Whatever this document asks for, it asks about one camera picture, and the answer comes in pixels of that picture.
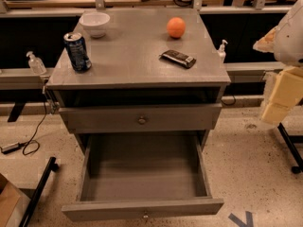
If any black metal leg right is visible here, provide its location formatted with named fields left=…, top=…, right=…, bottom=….
left=277, top=123, right=303, bottom=174

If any cardboard box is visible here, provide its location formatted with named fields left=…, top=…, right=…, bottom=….
left=0, top=174, right=30, bottom=227

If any dark snack bar wrapper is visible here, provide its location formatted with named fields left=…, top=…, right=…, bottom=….
left=160, top=49, right=196, bottom=69

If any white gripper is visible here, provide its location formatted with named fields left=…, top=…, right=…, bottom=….
left=253, top=0, right=303, bottom=126

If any white ceramic bowl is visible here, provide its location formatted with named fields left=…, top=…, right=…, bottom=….
left=79, top=11, right=110, bottom=38

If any black metal leg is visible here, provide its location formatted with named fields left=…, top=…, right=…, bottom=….
left=19, top=157, right=59, bottom=227
left=277, top=123, right=303, bottom=174

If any open grey lower drawer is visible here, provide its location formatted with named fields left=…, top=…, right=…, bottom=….
left=62, top=131, right=223, bottom=221

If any black metal leg left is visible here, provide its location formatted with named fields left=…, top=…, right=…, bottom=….
left=19, top=157, right=59, bottom=227

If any blue pepsi can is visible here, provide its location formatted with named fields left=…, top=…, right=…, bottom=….
left=63, top=32, right=92, bottom=72

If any clear sanitizer bottle left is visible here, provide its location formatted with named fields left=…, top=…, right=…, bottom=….
left=27, top=51, right=46, bottom=75

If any white pump bottle right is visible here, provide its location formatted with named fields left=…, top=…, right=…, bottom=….
left=217, top=40, right=228, bottom=62

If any black power cable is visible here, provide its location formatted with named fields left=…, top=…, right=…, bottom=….
left=22, top=88, right=51, bottom=157

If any closed grey upper drawer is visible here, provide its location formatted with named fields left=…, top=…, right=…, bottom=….
left=59, top=103, right=222, bottom=133

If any grey wooden drawer cabinet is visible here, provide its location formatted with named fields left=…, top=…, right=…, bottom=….
left=46, top=9, right=230, bottom=148

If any black power adapter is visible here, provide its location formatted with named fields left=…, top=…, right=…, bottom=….
left=0, top=143, right=20, bottom=154

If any orange fruit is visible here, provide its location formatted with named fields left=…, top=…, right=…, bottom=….
left=167, top=17, right=186, bottom=39

